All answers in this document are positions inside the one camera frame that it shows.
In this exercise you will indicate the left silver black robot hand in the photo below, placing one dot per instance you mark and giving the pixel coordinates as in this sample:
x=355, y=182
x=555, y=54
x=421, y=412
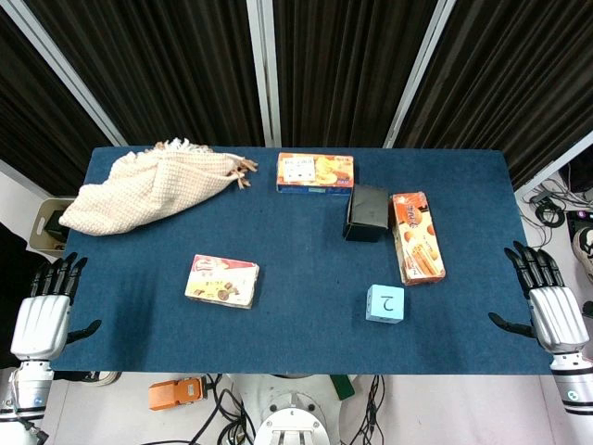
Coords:
x=41, y=324

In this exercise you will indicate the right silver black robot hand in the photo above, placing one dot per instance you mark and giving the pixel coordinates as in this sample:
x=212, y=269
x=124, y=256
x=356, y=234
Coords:
x=556, y=320

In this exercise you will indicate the cream red chocolate snack box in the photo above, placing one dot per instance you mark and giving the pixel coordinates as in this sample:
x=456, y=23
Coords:
x=221, y=281

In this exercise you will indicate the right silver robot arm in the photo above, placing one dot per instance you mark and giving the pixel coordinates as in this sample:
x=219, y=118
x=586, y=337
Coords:
x=574, y=385

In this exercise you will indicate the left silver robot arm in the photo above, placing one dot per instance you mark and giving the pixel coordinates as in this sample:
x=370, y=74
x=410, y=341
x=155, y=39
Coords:
x=25, y=398

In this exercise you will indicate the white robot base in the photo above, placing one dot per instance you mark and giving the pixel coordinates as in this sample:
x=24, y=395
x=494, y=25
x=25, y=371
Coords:
x=292, y=412

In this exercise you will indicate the orange stick cookie box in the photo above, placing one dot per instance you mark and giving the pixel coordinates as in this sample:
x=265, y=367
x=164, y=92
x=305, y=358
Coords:
x=418, y=238

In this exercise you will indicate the black cardboard box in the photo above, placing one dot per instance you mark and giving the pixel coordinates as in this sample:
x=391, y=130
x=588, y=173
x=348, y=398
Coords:
x=367, y=213

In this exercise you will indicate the orange blue biscuit box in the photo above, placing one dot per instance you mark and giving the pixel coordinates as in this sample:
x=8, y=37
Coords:
x=315, y=173

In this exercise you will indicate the white black sneaker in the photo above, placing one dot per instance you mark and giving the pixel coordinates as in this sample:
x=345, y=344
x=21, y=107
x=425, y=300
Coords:
x=584, y=255

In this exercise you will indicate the beige plastic bin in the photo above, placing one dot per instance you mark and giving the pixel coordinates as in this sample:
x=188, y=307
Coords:
x=41, y=227

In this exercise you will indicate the orange pedal device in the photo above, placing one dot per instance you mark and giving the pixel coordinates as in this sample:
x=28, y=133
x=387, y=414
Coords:
x=173, y=394

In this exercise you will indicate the light blue lettered cube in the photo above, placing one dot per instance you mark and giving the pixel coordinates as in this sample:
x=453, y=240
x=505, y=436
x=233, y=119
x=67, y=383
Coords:
x=385, y=303

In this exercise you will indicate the cream knitted fringed cloth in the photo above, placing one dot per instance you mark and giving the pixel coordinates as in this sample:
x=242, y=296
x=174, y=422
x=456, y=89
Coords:
x=153, y=190

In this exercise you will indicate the dark pleated curtain panel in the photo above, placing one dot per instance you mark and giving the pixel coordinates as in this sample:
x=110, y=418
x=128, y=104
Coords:
x=347, y=69
x=37, y=139
x=162, y=69
x=519, y=69

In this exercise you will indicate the green block on base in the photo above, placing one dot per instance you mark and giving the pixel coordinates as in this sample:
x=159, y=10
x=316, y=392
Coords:
x=343, y=387

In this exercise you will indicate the blue felt table mat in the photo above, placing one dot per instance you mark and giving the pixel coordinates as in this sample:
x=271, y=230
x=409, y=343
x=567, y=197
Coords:
x=296, y=343

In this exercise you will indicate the white frame post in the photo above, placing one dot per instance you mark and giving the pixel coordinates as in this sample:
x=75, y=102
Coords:
x=419, y=79
x=551, y=169
x=65, y=74
x=265, y=69

